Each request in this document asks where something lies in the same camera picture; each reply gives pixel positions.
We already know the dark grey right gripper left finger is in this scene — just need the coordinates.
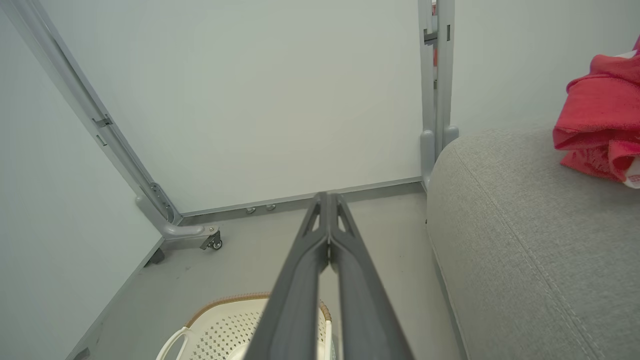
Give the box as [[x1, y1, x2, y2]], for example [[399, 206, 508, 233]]
[[243, 192, 330, 360]]

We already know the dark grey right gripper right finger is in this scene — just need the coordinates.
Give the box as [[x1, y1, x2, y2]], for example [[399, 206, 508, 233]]
[[330, 193, 415, 360]]

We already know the red jersey white trim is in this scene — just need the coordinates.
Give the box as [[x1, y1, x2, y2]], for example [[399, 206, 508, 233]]
[[552, 37, 640, 190]]

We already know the white perforated laundry basket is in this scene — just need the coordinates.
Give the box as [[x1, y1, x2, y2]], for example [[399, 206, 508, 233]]
[[156, 293, 334, 360]]

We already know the black caster wheel on leg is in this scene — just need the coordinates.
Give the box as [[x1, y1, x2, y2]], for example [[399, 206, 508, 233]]
[[200, 231, 224, 251]]

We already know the grey fabric sofa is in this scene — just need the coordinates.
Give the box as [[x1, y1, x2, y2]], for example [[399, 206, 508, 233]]
[[426, 125, 640, 360]]

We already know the grey double partition post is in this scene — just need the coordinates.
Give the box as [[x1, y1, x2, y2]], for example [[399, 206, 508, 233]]
[[419, 0, 460, 190]]

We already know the grey partition post with leg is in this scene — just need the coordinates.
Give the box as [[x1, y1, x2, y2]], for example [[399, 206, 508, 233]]
[[0, 0, 223, 252]]

